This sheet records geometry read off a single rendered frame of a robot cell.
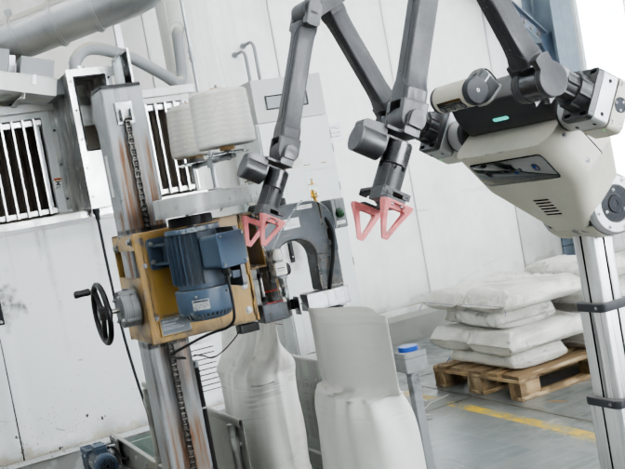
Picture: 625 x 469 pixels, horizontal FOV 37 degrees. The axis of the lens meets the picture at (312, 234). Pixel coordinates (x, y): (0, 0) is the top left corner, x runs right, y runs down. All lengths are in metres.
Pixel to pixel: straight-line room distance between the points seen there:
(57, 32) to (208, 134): 2.81
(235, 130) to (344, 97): 5.03
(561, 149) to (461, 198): 5.75
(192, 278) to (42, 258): 2.91
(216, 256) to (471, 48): 6.04
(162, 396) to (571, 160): 1.30
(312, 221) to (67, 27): 2.73
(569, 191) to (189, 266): 0.99
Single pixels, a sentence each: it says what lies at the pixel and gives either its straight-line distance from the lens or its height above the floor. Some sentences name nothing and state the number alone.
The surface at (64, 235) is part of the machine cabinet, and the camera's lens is 5.37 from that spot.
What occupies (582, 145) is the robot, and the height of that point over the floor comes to 1.36.
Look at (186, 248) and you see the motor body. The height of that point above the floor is 1.28.
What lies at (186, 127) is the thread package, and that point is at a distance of 2.80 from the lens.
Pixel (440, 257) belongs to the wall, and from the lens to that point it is 7.89.
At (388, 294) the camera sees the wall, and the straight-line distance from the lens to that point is 7.62.
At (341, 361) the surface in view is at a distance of 2.53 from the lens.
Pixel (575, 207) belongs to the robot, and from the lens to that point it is 2.44.
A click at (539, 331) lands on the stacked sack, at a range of 5.44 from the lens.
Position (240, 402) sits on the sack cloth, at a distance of 3.15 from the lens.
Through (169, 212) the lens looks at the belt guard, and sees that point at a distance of 2.48.
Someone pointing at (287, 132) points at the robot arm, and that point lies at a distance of 2.43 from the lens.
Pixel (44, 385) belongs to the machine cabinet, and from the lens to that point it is 5.39.
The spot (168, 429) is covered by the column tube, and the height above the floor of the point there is 0.77.
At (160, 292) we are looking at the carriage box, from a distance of 2.66.
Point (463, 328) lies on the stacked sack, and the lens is 5.73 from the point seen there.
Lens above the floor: 1.39
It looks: 3 degrees down
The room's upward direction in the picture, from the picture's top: 10 degrees counter-clockwise
